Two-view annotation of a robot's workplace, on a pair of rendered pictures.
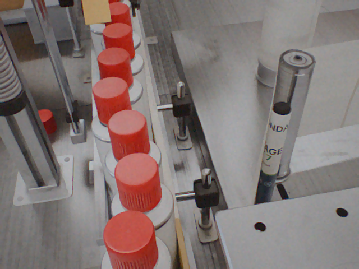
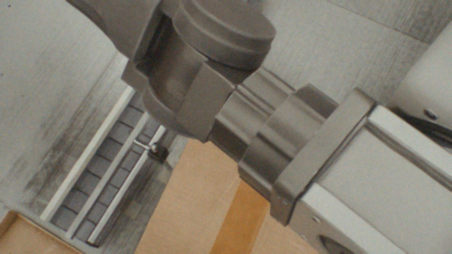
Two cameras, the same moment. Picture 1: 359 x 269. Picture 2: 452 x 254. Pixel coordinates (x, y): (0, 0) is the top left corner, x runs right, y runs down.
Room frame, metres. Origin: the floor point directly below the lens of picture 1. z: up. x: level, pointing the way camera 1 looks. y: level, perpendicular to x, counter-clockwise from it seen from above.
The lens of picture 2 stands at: (1.14, 0.55, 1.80)
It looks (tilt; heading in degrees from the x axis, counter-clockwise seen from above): 70 degrees down; 228
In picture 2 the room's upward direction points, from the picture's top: 11 degrees counter-clockwise
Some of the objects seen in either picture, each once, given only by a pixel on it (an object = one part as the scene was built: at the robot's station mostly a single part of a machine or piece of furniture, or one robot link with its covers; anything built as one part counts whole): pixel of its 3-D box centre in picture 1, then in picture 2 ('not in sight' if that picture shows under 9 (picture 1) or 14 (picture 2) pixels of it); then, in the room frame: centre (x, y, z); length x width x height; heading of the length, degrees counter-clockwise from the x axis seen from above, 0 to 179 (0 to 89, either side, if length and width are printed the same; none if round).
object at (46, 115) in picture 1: (45, 121); not in sight; (0.50, 0.24, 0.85); 0.03 x 0.03 x 0.03
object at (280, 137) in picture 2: not in sight; (281, 136); (1.04, 0.50, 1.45); 0.09 x 0.08 x 0.12; 177
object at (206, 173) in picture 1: (193, 200); not in sight; (0.29, -0.01, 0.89); 0.06 x 0.03 x 0.12; 98
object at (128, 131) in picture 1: (139, 195); not in sight; (0.23, 0.04, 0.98); 0.05 x 0.05 x 0.20
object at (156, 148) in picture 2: not in sight; (153, 154); (1.06, 0.24, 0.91); 0.07 x 0.03 x 0.16; 98
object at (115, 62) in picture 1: (126, 128); not in sight; (0.33, 0.06, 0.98); 0.05 x 0.05 x 0.20
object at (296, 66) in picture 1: (284, 122); not in sight; (0.34, -0.13, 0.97); 0.05 x 0.05 x 0.19
